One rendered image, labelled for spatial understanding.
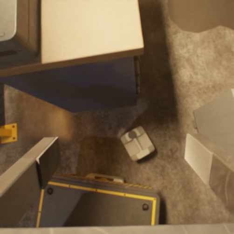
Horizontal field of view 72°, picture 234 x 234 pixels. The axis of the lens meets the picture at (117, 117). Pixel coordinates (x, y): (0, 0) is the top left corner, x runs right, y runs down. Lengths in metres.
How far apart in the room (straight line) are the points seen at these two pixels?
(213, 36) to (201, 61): 0.24
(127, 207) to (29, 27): 0.89
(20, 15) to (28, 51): 0.06
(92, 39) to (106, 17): 0.06
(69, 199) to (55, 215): 0.12
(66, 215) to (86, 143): 0.51
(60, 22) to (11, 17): 0.10
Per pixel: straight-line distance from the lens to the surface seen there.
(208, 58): 1.50
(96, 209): 1.03
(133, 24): 0.39
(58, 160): 0.16
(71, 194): 1.05
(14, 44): 0.38
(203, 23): 1.65
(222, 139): 0.96
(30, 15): 0.44
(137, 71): 0.74
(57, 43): 0.41
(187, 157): 0.17
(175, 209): 1.36
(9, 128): 1.67
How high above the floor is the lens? 1.25
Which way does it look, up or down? 78 degrees down
